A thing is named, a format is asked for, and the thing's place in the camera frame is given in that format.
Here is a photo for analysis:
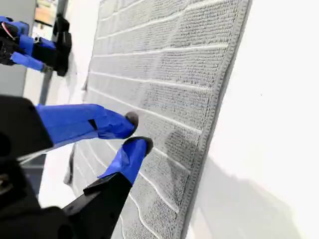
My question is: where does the grey striped towel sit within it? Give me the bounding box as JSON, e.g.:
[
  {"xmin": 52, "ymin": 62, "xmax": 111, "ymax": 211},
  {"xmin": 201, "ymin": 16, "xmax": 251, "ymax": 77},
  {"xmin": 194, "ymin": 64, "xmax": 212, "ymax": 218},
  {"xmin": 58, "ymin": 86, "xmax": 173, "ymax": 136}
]
[{"xmin": 63, "ymin": 0, "xmax": 252, "ymax": 239}]

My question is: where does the black clamp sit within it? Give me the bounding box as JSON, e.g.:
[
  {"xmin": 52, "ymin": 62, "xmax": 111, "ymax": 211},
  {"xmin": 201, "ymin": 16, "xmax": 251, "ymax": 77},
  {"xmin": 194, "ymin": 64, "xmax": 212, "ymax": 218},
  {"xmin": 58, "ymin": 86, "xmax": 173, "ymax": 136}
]
[{"xmin": 51, "ymin": 13, "xmax": 73, "ymax": 77}]

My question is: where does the steel post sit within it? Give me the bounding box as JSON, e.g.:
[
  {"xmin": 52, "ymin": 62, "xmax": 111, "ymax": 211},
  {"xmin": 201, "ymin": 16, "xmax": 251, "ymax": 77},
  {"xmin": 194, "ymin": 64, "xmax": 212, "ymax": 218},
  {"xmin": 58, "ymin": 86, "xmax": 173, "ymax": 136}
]
[{"xmin": 38, "ymin": 0, "xmax": 70, "ymax": 105}]

